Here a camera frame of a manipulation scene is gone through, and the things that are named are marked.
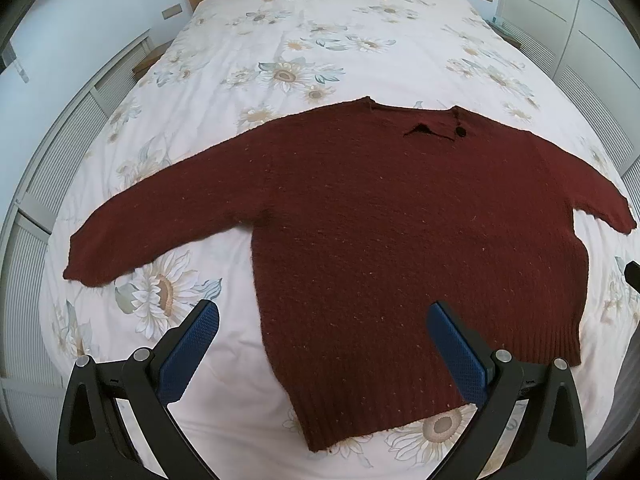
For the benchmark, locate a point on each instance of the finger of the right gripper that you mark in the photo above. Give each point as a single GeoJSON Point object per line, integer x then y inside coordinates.
{"type": "Point", "coordinates": [632, 274]}

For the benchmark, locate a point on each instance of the left wall socket plate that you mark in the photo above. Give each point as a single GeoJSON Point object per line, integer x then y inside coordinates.
{"type": "Point", "coordinates": [172, 11]}

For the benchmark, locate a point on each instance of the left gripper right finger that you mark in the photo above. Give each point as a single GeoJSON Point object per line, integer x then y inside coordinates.
{"type": "Point", "coordinates": [550, 442]}

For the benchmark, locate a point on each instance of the dark red knit sweater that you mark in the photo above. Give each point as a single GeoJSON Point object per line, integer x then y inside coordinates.
{"type": "Point", "coordinates": [362, 215]}

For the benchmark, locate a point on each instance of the white radiator cover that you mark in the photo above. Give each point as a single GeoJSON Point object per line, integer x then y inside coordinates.
{"type": "Point", "coordinates": [35, 205]}

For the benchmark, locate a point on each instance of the floral white bed cover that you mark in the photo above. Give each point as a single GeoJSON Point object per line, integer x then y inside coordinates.
{"type": "Point", "coordinates": [234, 66]}

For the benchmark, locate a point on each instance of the right nightstand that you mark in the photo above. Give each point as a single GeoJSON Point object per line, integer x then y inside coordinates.
{"type": "Point", "coordinates": [499, 27]}

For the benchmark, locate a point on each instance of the white wardrobe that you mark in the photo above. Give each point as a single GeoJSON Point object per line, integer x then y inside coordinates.
{"type": "Point", "coordinates": [587, 50]}

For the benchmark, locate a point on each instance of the left wooden nightstand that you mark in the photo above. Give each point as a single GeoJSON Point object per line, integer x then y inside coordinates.
{"type": "Point", "coordinates": [140, 69]}

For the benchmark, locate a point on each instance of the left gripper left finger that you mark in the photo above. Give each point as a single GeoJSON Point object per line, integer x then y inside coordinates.
{"type": "Point", "coordinates": [93, 441]}

